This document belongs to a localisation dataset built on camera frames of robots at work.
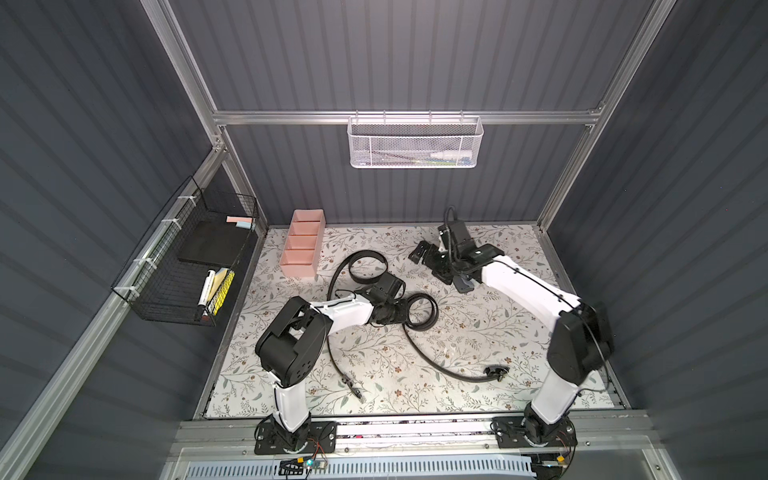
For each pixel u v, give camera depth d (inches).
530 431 26.0
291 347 19.3
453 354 34.3
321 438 28.8
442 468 30.3
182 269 29.0
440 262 29.7
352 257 42.7
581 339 17.9
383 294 29.3
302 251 42.2
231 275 28.4
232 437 29.7
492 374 32.0
